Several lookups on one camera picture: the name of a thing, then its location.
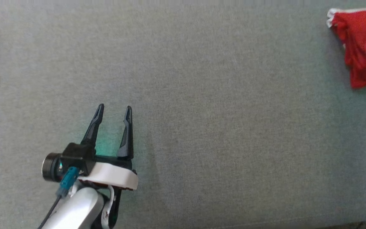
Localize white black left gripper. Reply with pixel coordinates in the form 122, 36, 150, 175
78, 103, 139, 191

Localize red shorts with white trim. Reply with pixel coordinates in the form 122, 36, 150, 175
327, 8, 366, 89

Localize grey fabric sofa seat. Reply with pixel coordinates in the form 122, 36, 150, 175
0, 0, 366, 229

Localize black cable with blue plug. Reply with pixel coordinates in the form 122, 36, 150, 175
37, 166, 79, 229

